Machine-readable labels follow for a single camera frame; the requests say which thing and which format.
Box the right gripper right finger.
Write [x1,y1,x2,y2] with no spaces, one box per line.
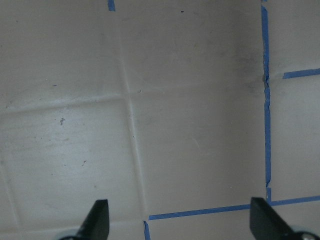
[249,197,308,240]

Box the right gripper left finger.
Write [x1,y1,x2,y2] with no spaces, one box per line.
[73,199,110,240]

